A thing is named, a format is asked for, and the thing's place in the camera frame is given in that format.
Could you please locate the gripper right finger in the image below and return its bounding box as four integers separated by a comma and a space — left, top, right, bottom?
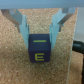
49, 7, 77, 45

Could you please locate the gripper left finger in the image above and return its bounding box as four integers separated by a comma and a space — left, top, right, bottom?
0, 8, 32, 43

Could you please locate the purple block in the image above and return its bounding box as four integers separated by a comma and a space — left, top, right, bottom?
27, 32, 52, 65

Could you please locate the white sliding door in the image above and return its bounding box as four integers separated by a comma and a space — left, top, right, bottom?
65, 7, 84, 84

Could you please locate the black door handle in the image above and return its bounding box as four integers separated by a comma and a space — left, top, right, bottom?
72, 41, 84, 54

